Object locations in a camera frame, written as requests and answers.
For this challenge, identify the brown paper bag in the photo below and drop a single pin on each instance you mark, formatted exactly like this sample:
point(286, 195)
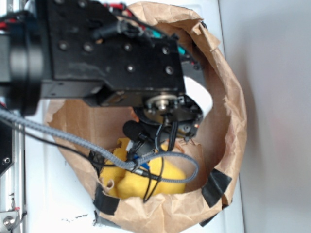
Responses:
point(218, 146)

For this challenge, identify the metal frame rail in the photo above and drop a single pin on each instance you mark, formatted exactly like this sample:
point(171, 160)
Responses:
point(12, 182)

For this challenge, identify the yellow cloth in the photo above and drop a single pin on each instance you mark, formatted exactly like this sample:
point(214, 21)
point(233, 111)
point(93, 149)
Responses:
point(125, 184)

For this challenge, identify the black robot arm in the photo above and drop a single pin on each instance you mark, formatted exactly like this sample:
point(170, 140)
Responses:
point(102, 54)

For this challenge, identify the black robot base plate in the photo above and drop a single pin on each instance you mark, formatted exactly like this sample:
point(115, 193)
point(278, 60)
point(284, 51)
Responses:
point(6, 148)

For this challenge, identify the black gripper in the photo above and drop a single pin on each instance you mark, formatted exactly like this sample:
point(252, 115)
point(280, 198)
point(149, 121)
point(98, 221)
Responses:
point(165, 110)

